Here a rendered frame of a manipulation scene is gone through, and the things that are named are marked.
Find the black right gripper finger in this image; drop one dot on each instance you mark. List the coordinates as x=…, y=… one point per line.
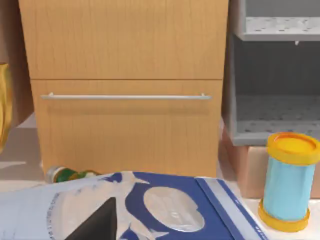
x=100, y=222

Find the green bottle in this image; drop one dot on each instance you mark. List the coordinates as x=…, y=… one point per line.
x=65, y=174

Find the blue and white book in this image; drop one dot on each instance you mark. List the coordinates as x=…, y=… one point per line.
x=160, y=207

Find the pale wooden drawer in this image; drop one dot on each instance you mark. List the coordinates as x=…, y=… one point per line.
x=130, y=127
x=123, y=40

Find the yellow object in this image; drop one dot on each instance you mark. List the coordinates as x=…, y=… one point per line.
x=5, y=105

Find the pale wooden upper drawer front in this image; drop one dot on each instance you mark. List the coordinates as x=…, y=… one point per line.
x=123, y=40

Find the light blue yellow-capped container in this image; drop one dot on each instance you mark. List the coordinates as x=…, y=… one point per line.
x=288, y=180

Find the grey pierced drawer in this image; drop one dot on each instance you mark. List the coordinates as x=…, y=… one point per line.
x=275, y=87

